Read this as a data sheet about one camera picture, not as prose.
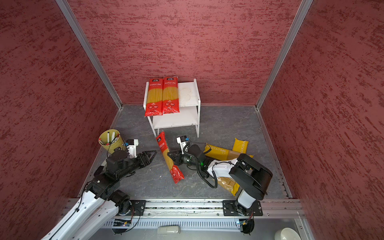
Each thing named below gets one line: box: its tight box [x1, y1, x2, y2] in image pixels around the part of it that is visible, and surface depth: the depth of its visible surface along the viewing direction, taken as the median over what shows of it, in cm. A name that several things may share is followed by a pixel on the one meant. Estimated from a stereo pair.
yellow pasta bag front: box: [217, 177, 240, 196], surface depth 81 cm
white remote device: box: [157, 225, 181, 234], surface depth 68 cm
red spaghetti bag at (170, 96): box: [162, 76, 180, 114], surface depth 78 cm
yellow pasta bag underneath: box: [232, 137, 250, 154], surface depth 99 cm
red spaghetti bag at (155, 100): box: [145, 78, 164, 117], surface depth 77 cm
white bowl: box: [274, 227, 302, 240], surface depth 63 cm
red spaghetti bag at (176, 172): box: [156, 131, 185, 184], surface depth 79 cm
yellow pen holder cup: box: [98, 129, 127, 154], surface depth 88 cm
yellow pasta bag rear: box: [203, 143, 254, 161], surface depth 92 cm
